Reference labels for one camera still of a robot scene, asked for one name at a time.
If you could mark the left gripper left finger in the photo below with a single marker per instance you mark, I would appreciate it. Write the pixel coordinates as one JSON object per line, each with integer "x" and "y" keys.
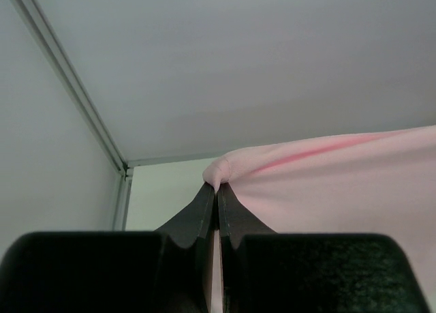
{"x": 165, "y": 270}

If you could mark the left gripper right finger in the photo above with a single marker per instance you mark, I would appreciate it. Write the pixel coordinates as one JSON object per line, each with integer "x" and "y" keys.
{"x": 265, "y": 271}

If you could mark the left aluminium corner post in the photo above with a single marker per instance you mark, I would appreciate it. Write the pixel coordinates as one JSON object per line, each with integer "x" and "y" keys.
{"x": 35, "y": 19}

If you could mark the pink t-shirt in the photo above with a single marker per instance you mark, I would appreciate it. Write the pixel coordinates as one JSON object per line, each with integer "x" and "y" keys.
{"x": 378, "y": 183}

